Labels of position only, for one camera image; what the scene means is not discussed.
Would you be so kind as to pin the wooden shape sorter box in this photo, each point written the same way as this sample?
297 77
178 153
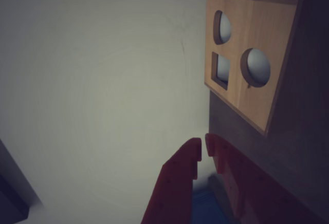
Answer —
259 28

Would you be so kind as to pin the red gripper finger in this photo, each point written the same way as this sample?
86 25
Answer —
177 183
257 195

